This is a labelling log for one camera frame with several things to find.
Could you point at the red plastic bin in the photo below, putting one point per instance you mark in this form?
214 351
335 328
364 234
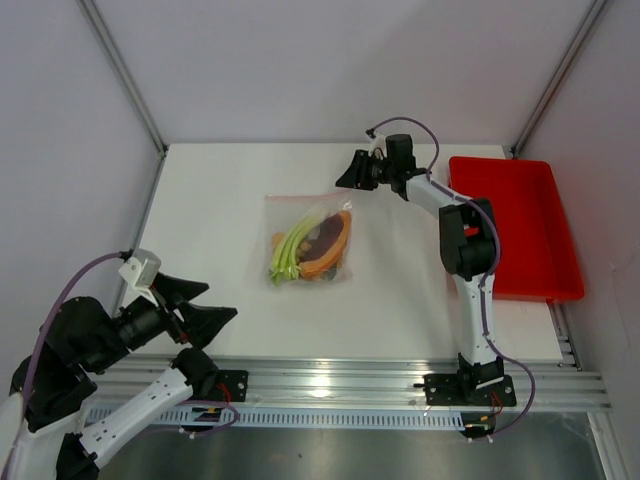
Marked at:
539 262

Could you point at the white slotted cable duct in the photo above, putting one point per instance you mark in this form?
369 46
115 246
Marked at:
247 416

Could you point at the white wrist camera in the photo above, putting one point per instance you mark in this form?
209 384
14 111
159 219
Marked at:
139 271
377 144

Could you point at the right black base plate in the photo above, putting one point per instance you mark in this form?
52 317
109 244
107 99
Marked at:
442 389

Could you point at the left aluminium frame post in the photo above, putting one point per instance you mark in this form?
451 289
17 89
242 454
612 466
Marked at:
107 43

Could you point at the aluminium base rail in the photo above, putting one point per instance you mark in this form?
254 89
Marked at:
378 384

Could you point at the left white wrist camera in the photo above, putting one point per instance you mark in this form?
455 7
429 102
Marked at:
139 271

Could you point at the right aluminium frame post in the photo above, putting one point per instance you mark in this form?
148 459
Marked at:
575 48

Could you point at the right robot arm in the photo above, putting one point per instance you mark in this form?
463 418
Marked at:
469 249

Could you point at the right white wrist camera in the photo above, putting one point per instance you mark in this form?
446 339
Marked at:
377 144

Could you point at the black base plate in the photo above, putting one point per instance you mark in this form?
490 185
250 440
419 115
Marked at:
230 386
442 389

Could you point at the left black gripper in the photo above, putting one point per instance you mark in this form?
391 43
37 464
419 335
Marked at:
202 322

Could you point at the aluminium frame post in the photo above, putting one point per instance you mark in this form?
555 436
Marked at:
575 48
107 43

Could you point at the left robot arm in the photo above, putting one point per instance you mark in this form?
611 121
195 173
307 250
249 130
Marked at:
46 440

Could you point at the white green leek toy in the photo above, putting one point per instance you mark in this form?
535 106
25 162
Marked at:
284 264

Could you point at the papaya slice toy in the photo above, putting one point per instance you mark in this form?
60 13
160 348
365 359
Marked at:
335 226

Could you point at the clear zip top bag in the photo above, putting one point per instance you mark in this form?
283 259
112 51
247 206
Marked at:
281 212

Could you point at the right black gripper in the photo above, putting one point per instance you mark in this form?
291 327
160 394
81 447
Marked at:
356 177

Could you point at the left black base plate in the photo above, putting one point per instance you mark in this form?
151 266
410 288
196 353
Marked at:
230 386

